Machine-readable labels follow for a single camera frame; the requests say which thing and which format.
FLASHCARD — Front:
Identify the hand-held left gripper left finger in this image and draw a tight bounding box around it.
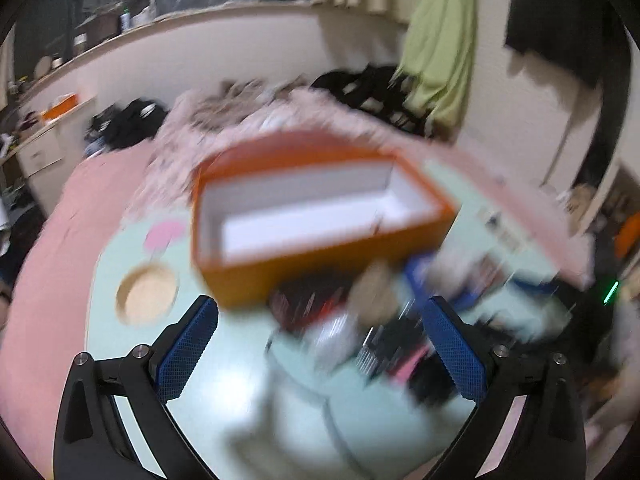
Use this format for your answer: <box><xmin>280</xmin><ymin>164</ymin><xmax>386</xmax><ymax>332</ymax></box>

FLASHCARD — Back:
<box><xmin>52</xmin><ymin>295</ymin><xmax>219</xmax><ymax>480</ymax></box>

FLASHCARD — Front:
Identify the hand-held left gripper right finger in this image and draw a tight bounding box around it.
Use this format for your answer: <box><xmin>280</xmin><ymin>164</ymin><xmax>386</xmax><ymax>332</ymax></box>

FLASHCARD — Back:
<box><xmin>422</xmin><ymin>296</ymin><xmax>587</xmax><ymax>480</ymax></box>

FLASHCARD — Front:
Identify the grey fluffy pouch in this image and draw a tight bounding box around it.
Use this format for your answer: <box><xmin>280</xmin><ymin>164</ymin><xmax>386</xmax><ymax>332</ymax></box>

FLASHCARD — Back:
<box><xmin>430</xmin><ymin>250</ymin><xmax>481</xmax><ymax>293</ymax></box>

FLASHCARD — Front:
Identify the blue zip pouch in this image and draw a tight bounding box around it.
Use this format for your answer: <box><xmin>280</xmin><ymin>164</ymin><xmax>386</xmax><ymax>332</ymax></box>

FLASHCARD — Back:
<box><xmin>402</xmin><ymin>255</ymin><xmax>506</xmax><ymax>311</ymax></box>

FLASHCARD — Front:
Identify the doll with brown fur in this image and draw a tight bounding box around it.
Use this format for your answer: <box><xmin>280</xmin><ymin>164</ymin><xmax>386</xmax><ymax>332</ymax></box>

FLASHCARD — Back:
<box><xmin>350</xmin><ymin>262</ymin><xmax>401</xmax><ymax>323</ymax></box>

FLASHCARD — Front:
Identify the clear plastic capsule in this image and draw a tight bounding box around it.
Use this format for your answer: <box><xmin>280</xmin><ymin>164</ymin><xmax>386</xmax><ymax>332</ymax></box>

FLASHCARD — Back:
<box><xmin>310</xmin><ymin>315</ymin><xmax>361</xmax><ymax>366</ymax></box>

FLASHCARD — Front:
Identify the orange cardboard box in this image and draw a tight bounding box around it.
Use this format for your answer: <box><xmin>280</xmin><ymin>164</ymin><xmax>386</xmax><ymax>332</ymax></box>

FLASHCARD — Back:
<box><xmin>191</xmin><ymin>146</ymin><xmax>458</xmax><ymax>310</ymax></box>

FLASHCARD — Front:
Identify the mint green cartoon desktop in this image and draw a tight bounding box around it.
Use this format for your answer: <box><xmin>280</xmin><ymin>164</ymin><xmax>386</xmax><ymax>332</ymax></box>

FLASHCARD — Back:
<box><xmin>85</xmin><ymin>160</ymin><xmax>576</xmax><ymax>480</ymax></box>

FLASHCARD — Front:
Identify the orange plastic object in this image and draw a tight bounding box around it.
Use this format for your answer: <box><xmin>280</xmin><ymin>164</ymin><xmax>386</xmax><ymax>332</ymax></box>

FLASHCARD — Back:
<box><xmin>615</xmin><ymin>212</ymin><xmax>640</xmax><ymax>261</ymax></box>

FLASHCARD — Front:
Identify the pink bed sheet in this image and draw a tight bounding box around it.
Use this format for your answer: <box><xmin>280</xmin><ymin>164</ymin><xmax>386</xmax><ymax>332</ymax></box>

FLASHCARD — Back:
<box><xmin>0</xmin><ymin>147</ymin><xmax>596</xmax><ymax>480</ymax></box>

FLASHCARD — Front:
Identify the black white-striped clothing pile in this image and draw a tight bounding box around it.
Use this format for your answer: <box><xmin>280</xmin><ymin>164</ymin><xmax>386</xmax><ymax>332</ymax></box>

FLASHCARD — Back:
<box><xmin>82</xmin><ymin>100</ymin><xmax>168</xmax><ymax>153</ymax></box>

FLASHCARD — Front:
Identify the white drawer desk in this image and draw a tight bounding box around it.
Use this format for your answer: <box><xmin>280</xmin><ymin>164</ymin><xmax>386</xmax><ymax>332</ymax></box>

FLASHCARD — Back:
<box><xmin>0</xmin><ymin>97</ymin><xmax>98</xmax><ymax>181</ymax></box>

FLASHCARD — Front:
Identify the pink floral blanket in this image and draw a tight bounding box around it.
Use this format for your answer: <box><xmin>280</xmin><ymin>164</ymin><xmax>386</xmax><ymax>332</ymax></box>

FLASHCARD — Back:
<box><xmin>122</xmin><ymin>77</ymin><xmax>451</xmax><ymax>221</ymax></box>

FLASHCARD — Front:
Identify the brown fuzzy cloth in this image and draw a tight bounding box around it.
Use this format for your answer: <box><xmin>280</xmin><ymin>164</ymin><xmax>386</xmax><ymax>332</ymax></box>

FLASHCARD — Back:
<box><xmin>192</xmin><ymin>80</ymin><xmax>301</xmax><ymax>126</ymax></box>

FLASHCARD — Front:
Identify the small orange box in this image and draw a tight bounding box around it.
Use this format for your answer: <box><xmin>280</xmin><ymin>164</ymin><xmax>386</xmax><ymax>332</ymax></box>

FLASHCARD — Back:
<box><xmin>40</xmin><ymin>92</ymin><xmax>81</xmax><ymax>122</ymax></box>

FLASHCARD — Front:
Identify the black hanging garment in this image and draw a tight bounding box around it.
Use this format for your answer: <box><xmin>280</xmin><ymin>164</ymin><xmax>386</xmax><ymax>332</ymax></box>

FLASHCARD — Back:
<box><xmin>505</xmin><ymin>0</ymin><xmax>631</xmax><ymax>201</ymax></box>

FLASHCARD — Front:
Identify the light green hanging garment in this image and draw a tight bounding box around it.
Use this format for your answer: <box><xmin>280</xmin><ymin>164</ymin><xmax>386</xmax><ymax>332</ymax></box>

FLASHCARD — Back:
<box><xmin>400</xmin><ymin>0</ymin><xmax>478</xmax><ymax>141</ymax></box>

